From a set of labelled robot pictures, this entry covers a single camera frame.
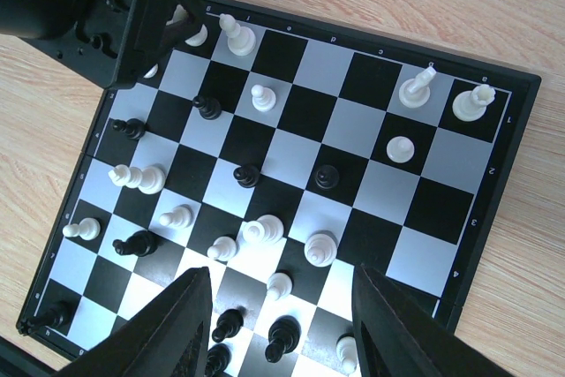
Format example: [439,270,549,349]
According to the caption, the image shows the white pawn b2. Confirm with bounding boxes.
[386,136,415,163]

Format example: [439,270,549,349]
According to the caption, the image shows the white knight b1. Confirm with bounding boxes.
[399,66,437,109]

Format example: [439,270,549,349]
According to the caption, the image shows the white rook corner a1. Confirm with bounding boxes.
[452,84,495,122]

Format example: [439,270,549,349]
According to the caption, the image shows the black pawn h4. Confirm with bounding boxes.
[111,118,146,140]

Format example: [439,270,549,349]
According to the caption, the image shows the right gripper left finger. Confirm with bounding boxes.
[56,267,212,376]

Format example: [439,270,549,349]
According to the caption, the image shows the black pawn c3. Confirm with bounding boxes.
[314,164,340,190]

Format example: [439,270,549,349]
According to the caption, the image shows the black and silver chessboard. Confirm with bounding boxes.
[20,0,541,376]

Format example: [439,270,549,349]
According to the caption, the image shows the black pawn e3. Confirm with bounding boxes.
[233,164,260,188]

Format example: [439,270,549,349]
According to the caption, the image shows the white bishop tall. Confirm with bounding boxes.
[242,215,284,245]

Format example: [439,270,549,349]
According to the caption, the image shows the white bishop f1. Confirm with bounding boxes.
[219,13,256,57]

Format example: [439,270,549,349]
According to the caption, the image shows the white king tall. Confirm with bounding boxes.
[304,230,337,268]

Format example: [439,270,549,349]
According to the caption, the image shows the white queen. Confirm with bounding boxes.
[108,164,166,194]

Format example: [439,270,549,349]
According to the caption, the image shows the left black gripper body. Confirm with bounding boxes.
[1,0,175,88]

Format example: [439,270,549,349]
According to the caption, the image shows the white pawn e2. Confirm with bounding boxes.
[251,84,276,112]

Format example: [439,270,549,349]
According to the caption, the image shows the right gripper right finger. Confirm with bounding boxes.
[351,265,510,376]

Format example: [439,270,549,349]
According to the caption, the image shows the black pawn f3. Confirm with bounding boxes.
[192,94,222,120]

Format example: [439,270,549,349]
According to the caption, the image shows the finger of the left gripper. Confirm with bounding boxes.
[152,0,207,49]

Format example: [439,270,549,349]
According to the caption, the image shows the white pawn h2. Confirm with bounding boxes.
[143,64,159,79]

